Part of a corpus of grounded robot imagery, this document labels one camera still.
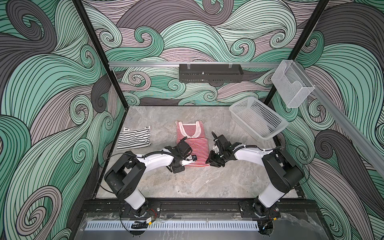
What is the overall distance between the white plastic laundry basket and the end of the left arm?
445 mm

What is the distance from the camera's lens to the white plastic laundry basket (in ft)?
3.37

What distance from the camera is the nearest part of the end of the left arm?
0.64 metres
